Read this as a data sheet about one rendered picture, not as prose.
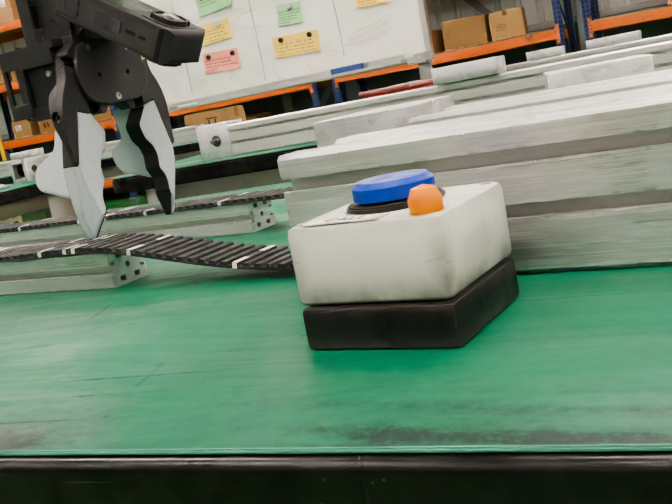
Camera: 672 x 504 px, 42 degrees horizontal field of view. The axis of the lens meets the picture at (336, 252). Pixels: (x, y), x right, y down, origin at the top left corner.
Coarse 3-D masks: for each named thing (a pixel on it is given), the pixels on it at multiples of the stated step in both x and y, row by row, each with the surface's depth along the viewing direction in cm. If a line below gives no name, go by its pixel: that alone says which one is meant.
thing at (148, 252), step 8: (168, 240) 69; (176, 240) 69; (184, 240) 68; (144, 248) 66; (152, 248) 67; (160, 248) 66; (168, 248) 67; (136, 256) 66; (144, 256) 66; (152, 256) 65
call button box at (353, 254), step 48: (480, 192) 41; (288, 240) 41; (336, 240) 39; (384, 240) 38; (432, 240) 37; (480, 240) 40; (336, 288) 40; (384, 288) 39; (432, 288) 37; (480, 288) 40; (336, 336) 40; (384, 336) 39; (432, 336) 38
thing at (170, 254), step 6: (192, 240) 68; (198, 240) 68; (204, 240) 68; (210, 240) 68; (180, 246) 67; (186, 246) 67; (192, 246) 67; (198, 246) 67; (162, 252) 65; (168, 252) 65; (174, 252) 65; (180, 252) 65; (186, 252) 66; (156, 258) 65; (162, 258) 65; (168, 258) 64; (174, 258) 64
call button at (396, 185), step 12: (372, 180) 41; (384, 180) 40; (396, 180) 40; (408, 180) 40; (420, 180) 40; (432, 180) 41; (360, 192) 40; (372, 192) 40; (384, 192) 40; (396, 192) 40; (408, 192) 40
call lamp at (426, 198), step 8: (424, 184) 37; (432, 184) 38; (416, 192) 37; (424, 192) 37; (432, 192) 37; (408, 200) 37; (416, 200) 37; (424, 200) 37; (432, 200) 37; (440, 200) 37; (416, 208) 37; (424, 208) 37; (432, 208) 37; (440, 208) 37
